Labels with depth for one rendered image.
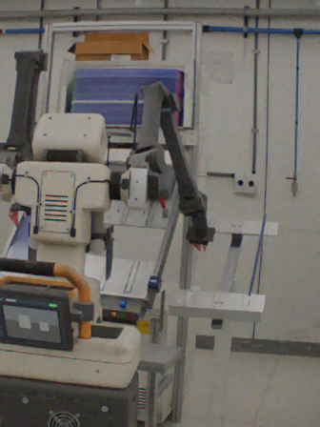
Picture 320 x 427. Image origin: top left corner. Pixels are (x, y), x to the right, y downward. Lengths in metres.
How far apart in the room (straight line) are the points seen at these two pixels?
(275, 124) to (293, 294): 1.10
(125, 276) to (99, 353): 1.16
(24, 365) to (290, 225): 3.07
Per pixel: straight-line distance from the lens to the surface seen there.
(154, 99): 2.48
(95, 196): 2.08
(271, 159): 4.66
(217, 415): 2.97
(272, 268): 4.71
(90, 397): 1.83
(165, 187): 3.14
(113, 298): 2.87
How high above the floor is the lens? 1.28
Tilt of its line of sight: 5 degrees down
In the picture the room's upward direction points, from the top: 3 degrees clockwise
